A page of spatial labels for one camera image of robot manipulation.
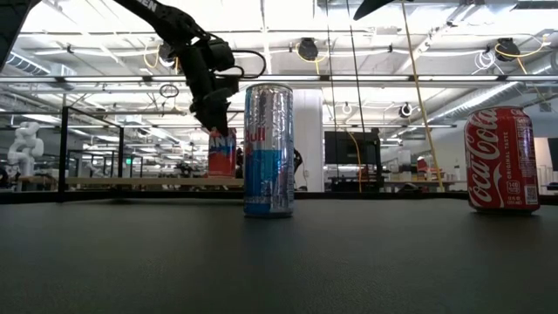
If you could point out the red Coca-Cola can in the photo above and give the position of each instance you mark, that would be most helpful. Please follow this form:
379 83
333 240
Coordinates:
501 161

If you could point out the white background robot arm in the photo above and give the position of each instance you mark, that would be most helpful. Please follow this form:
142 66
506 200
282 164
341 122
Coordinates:
25 148

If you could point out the black background robot arm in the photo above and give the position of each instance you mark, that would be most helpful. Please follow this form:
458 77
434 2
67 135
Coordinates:
298 160

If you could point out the black-framed wooden shelf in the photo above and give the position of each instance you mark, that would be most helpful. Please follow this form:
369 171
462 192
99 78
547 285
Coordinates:
131 181

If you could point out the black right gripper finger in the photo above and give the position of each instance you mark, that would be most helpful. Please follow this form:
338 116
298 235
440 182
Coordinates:
370 8

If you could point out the white pillar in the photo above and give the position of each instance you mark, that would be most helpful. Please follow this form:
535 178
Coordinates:
308 139

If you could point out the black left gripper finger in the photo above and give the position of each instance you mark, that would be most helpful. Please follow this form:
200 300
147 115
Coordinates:
215 118

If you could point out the black monitor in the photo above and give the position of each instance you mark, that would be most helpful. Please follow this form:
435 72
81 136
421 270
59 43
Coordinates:
349 148

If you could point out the red blue Fanta can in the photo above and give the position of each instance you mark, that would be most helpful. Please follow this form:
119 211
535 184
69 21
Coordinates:
222 157

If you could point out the blue silver Red Bull can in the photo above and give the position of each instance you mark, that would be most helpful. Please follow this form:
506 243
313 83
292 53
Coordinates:
269 152

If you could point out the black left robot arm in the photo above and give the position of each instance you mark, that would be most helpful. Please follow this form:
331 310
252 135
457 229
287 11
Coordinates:
165 17

